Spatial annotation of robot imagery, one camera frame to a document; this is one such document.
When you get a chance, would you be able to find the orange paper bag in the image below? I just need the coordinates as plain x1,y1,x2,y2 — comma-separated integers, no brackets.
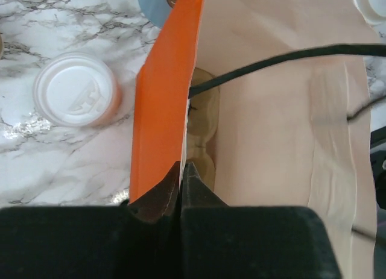
130,0,379,278

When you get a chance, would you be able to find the separated brown pulp carrier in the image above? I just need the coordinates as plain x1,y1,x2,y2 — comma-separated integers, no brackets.
185,66,221,192

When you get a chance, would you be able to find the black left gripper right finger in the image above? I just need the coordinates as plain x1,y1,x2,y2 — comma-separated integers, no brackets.
180,163,341,278

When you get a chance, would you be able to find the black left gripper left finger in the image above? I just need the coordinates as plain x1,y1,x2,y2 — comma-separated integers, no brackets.
1,163,181,278

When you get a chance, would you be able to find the blue cylindrical sugar container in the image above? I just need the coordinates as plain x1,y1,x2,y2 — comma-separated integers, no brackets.
138,0,177,28

